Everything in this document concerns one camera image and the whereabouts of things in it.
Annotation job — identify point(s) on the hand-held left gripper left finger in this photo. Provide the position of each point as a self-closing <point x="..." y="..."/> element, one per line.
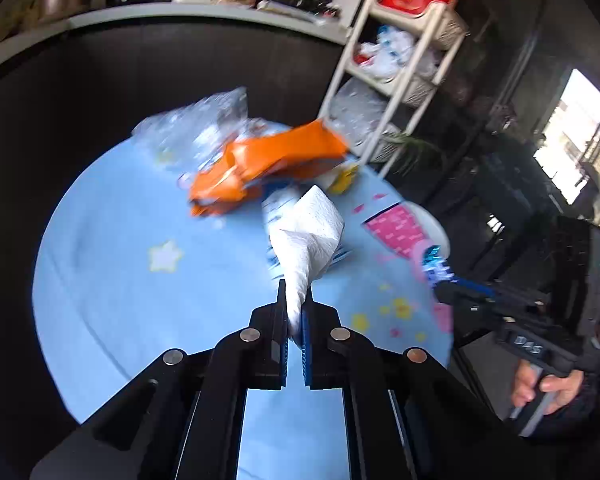
<point x="283" y="350"/>

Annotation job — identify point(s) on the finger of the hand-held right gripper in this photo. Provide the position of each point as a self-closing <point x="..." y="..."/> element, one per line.
<point x="472" y="288"/>

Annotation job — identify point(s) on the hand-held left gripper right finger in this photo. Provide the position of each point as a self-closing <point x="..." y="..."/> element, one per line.
<point x="306" y="350"/>

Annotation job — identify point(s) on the teal snack packet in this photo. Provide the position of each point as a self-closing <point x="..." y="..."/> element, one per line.
<point x="436" y="262"/>

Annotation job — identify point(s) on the white trash bin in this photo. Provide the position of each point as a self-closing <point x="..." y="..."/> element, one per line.
<point x="437" y="230"/>

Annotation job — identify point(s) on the white paper towel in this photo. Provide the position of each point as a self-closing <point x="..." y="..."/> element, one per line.
<point x="305" y="230"/>

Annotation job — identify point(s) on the person's right hand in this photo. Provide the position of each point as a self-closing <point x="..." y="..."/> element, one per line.
<point x="560" y="385"/>

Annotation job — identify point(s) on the window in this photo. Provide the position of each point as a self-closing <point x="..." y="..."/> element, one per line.
<point x="575" y="135"/>

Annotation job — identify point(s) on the green spring onions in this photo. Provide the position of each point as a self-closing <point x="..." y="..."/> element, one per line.
<point x="412" y="147"/>

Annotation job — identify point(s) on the yellow wrapper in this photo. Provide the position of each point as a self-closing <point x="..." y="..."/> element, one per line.
<point x="344" y="180"/>

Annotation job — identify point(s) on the orange snack bag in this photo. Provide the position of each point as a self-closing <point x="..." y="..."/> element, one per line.
<point x="280" y="152"/>

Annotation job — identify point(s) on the clear plastic bag bundle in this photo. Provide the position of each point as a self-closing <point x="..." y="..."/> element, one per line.
<point x="360" y="115"/>

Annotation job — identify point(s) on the white storage cart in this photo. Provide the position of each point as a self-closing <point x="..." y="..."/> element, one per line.
<point x="405" y="75"/>

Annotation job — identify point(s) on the white plastic bag bundle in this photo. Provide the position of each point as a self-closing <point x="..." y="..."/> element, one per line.
<point x="395" y="52"/>

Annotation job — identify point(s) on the grey kitchen counter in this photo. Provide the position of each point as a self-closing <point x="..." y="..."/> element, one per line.
<point x="180" y="20"/>

